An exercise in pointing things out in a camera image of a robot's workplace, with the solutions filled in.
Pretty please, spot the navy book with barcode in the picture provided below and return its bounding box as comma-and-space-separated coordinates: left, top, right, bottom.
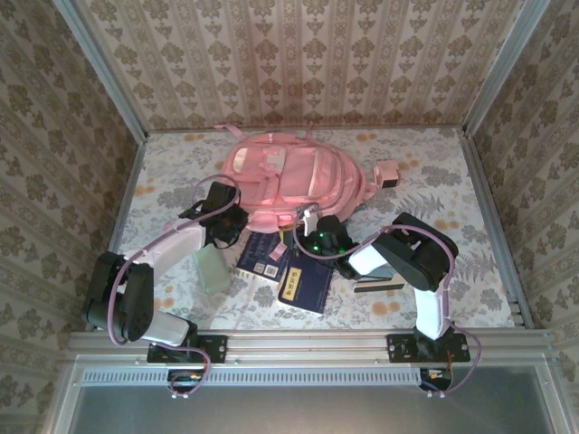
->
234, 231, 290, 284

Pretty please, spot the pale green pencil case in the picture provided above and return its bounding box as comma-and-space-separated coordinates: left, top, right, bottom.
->
192, 247, 232, 295

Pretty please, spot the navy book with yellow label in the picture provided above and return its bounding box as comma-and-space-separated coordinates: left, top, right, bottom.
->
275, 252, 336, 316

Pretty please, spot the grey and cream stapler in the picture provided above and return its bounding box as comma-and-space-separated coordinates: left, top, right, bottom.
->
352, 266, 406, 295

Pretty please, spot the pink backpack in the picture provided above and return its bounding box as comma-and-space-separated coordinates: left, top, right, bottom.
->
213, 120, 379, 261

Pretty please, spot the small pink box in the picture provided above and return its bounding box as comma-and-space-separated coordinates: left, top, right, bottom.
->
366, 160, 403, 190

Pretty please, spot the black wiring box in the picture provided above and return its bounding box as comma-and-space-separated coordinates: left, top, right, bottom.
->
418, 367, 454, 392

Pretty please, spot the steel sheet panel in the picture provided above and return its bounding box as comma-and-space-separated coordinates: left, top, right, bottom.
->
53, 354, 565, 434

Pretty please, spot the aluminium table side rail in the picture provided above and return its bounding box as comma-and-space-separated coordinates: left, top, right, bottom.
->
85, 135, 149, 331
460, 128, 536, 330

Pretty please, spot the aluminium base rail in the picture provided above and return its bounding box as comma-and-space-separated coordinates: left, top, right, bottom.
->
67, 328, 554, 368

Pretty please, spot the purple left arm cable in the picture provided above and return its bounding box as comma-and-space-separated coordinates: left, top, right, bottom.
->
107, 174, 241, 400

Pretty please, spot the slotted grey cable duct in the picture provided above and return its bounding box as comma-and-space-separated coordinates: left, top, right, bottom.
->
74, 365, 424, 387

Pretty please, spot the aluminium frame post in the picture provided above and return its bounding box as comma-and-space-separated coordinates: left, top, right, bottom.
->
52, 0, 150, 142
460, 0, 553, 137

